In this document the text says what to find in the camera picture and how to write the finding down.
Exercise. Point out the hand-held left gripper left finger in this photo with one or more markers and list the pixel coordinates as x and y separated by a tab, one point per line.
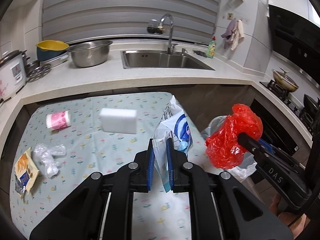
151	170

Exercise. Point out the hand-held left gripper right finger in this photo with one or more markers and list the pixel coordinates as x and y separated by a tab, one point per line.
170	170

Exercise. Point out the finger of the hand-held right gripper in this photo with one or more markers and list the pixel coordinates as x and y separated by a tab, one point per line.
267	145
250	145

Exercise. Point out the red plastic bag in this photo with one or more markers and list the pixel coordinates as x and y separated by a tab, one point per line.
232	140

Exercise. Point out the trash bin with white liner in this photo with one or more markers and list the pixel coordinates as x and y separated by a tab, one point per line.
243	170

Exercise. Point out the blue white plastic bag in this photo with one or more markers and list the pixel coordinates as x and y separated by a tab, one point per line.
180	127

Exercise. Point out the person's right hand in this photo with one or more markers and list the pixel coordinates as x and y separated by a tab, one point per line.
290	220

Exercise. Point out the built-in black oven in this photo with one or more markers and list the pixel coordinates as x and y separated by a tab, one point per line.
277	127

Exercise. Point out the floral tablecloth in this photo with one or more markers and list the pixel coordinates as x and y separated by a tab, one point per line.
100	150

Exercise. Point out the black gas stove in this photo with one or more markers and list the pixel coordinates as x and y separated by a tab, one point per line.
280	91

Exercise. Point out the black wok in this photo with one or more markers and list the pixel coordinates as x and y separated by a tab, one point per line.
311	107

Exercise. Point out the white sponge block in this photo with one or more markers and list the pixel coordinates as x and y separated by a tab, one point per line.
117	120

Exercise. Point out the pan with glass lid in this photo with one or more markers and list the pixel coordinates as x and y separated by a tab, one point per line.
285	81

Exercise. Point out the clear crumpled plastic wrap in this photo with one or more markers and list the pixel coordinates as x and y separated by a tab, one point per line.
48	157

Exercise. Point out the green dish soap bottle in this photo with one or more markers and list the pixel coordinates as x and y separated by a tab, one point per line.
211	48

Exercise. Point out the dark mesh scrubber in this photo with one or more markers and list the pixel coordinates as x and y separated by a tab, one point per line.
200	53

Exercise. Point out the pink patterned paper cup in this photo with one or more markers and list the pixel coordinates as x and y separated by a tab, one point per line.
58	120

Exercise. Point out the stainless steel sink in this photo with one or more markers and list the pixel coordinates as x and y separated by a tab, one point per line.
162	60

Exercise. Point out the black range hood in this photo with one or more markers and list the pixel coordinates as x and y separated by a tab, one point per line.
292	37

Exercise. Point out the purple hanging cloth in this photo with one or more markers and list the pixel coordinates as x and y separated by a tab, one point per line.
228	33

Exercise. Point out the sink soap dispenser pump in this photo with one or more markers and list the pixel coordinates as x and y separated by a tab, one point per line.
184	51

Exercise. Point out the yellow blue snack packet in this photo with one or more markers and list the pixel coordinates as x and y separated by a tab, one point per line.
26	170

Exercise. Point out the stainless steel bowl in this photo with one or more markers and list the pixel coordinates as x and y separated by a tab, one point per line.
90	55

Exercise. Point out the chrome kitchen faucet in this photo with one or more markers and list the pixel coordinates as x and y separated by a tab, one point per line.
171	30

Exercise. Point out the round metal steamer rack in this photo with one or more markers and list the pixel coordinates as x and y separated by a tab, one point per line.
38	73

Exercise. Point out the yellow blue plastic basin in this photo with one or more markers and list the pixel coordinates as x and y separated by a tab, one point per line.
51	48

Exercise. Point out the grey striped window blind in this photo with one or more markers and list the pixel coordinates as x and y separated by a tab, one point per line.
125	7

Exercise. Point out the white floral rice cooker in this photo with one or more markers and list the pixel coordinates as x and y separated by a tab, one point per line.
11	75

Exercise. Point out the small wall socket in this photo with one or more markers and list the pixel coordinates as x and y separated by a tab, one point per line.
230	16

